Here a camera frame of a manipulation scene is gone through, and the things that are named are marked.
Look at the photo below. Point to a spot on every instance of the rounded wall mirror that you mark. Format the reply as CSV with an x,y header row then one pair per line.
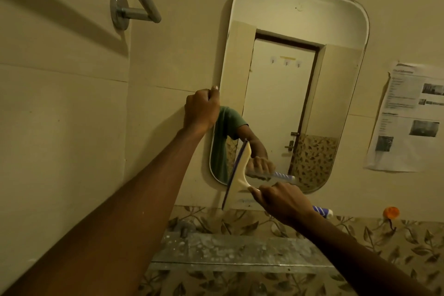
x,y
298,73

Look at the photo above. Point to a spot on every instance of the person's left hand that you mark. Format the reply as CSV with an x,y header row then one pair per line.
x,y
199,110

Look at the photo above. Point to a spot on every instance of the printed paper sheet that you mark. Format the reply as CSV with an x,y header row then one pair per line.
x,y
406,115

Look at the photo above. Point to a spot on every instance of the orange wall hook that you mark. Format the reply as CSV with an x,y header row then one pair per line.
x,y
391,213

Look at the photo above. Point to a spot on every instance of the glass wall shelf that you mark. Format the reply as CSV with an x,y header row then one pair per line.
x,y
239,252

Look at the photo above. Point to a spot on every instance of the person's right hand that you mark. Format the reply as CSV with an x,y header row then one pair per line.
x,y
284,204

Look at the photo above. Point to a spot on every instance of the person's left thumb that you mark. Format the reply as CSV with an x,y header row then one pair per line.
x,y
215,95

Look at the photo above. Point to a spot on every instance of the person's left forearm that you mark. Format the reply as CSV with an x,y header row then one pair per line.
x,y
114,216

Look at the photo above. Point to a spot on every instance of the person's right thumb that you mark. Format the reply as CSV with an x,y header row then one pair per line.
x,y
256,194

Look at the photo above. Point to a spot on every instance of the person's right forearm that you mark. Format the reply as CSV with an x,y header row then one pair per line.
x,y
357,257

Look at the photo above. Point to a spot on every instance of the white squeegee with blue blade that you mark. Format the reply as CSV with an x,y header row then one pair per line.
x,y
238,176

